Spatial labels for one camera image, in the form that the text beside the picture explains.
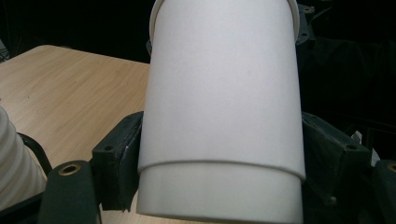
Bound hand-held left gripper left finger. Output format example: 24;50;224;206
91;110;145;213

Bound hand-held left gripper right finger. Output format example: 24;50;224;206
301;111;378;224

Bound black wire cup holder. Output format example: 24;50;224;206
0;132;54;220

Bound stack of white paper cups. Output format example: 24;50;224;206
0;105;49;213

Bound white paper cup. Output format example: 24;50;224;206
135;0;307;224

